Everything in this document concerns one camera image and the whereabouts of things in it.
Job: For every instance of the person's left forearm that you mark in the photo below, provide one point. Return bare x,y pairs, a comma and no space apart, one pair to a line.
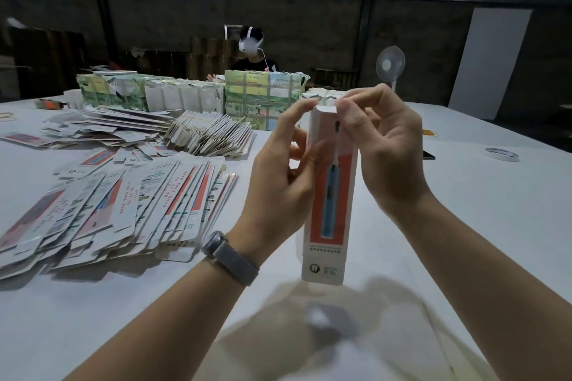
152,332

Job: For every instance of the person's right forearm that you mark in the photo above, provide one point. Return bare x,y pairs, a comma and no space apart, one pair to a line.
483,296

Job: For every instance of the stack of brown cartons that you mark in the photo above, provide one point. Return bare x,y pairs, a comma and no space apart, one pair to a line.
210,57
49,59

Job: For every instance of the small orange tape roll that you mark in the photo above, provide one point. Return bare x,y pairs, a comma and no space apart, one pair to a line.
429,132

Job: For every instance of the grey band wristwatch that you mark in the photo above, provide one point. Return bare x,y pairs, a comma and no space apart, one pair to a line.
231,258

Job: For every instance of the person's left hand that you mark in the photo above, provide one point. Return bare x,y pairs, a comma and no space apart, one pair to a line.
277,198

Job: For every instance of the small red tape roll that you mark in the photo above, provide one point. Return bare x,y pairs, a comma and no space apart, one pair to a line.
49,104

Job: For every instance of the white head-mounted camera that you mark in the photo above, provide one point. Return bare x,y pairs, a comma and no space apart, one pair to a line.
250,44

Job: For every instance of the white tape roll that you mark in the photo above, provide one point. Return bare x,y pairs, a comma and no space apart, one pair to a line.
489,154

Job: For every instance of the person's right hand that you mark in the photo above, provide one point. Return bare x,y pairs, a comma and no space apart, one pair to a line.
393,157

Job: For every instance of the green printed wrapped bundle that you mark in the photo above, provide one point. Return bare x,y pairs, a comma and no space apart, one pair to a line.
259,99

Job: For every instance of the white board panel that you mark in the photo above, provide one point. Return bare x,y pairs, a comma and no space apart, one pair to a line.
490,64

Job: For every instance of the white standing fan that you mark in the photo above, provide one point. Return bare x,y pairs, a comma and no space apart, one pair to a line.
391,62

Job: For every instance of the black smartphone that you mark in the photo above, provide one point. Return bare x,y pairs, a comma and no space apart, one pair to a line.
429,155

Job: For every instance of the dark wooden chair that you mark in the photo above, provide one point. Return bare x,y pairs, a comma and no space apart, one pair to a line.
335,79

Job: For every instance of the row of white wrapped bundles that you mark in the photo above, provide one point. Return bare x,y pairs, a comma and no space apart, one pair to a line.
147,93

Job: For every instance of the fanned stack of white cartons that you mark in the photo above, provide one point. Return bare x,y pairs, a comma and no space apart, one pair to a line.
210,135

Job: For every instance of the cluttered side table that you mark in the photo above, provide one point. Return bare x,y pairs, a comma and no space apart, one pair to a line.
566,126

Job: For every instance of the pile of cartons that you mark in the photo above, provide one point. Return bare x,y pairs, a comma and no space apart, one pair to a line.
107,206

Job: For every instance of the white toothbrush carton box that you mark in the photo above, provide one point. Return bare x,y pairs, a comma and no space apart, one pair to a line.
329,242

